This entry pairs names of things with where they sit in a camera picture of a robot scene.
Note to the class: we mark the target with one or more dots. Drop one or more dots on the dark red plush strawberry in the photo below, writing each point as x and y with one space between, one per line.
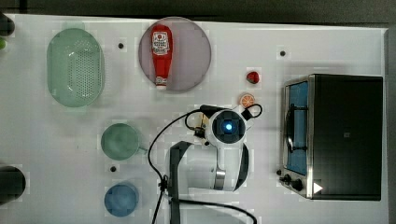
253 77

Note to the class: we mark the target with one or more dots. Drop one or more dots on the black cylinder post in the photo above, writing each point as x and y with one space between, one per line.
12 184
7 25

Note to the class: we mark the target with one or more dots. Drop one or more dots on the small green object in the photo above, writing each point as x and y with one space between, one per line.
3 43

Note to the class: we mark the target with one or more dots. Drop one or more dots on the silver toaster oven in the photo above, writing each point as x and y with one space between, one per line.
332 137

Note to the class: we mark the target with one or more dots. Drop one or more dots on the red plush ketchup bottle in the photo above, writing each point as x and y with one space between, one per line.
162 53

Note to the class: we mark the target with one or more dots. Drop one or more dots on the grey round plate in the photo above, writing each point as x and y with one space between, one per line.
191 54

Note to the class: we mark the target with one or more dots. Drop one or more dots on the blue cup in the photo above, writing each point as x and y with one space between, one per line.
121 199

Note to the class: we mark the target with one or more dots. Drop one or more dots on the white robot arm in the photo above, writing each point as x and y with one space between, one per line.
220 163

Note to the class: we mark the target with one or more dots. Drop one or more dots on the plush orange slice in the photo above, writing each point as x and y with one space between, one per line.
246 100

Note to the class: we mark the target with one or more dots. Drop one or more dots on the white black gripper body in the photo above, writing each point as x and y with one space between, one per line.
199 132

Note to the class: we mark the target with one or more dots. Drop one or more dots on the green mug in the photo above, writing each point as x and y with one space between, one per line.
121 141

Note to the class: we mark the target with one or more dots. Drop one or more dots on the green perforated colander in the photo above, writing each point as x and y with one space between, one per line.
76 68

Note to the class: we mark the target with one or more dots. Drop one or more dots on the black cylinder post lower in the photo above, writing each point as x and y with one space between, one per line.
12 184

